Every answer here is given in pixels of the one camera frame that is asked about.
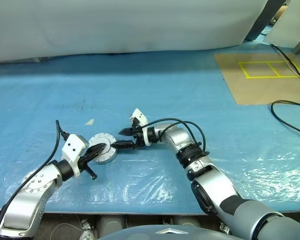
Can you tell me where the black loose cable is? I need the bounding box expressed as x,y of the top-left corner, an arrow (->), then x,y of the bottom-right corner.
270,99 -> 300,138

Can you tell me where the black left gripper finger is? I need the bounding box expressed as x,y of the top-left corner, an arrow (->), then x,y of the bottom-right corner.
88,167 -> 99,181
85,143 -> 108,159

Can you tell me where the brown cardboard box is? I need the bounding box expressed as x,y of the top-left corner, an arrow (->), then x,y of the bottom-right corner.
266,0 -> 291,27

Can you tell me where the round silver metal disc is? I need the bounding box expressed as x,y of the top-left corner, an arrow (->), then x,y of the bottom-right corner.
88,133 -> 118,161

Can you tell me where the grey rounded cylinder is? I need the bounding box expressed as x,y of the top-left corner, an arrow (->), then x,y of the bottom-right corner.
97,215 -> 127,233
169,216 -> 203,227

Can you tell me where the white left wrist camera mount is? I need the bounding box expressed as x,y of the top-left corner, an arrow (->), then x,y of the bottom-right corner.
61,134 -> 90,177

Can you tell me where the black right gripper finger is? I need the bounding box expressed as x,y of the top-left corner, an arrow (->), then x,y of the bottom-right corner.
118,127 -> 135,137
111,140 -> 137,151

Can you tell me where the white green patterned object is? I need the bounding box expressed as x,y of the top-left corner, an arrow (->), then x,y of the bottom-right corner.
78,218 -> 98,240

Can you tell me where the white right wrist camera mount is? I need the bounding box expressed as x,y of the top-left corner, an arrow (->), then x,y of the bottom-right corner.
128,108 -> 152,146

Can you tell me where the dark grey furniture leg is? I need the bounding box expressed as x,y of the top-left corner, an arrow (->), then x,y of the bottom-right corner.
243,0 -> 277,42

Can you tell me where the white board panel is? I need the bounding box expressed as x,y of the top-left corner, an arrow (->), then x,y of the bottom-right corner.
264,0 -> 300,48

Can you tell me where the brown cardboard sheet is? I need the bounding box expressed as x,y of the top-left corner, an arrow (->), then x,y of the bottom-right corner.
213,52 -> 300,106

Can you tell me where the grey robot torso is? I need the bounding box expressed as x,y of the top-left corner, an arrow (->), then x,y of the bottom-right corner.
97,223 -> 231,240

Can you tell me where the white backdrop sheet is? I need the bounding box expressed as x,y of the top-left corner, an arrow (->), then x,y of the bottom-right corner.
0,0 -> 270,66

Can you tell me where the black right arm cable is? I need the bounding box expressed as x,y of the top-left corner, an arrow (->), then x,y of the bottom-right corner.
141,117 -> 207,153

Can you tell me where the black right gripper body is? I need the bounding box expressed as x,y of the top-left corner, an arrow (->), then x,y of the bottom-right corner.
131,118 -> 145,150

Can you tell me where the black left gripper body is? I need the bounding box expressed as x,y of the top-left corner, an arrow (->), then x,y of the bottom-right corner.
77,149 -> 94,173

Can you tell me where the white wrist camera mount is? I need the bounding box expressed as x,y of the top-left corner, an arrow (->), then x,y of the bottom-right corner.
61,134 -> 90,177
128,108 -> 152,146

